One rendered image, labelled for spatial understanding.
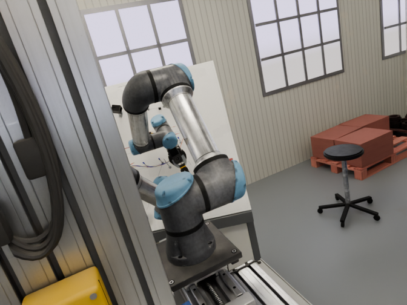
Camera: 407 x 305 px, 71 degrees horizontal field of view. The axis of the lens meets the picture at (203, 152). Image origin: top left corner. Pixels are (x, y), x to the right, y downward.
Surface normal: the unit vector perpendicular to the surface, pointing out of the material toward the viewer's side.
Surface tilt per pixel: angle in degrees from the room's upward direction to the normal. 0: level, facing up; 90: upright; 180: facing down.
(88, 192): 90
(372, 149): 90
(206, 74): 53
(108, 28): 90
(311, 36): 90
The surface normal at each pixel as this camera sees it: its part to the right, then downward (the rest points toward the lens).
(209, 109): -0.12, -0.33
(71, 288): -0.23, -0.93
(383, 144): 0.40, 0.18
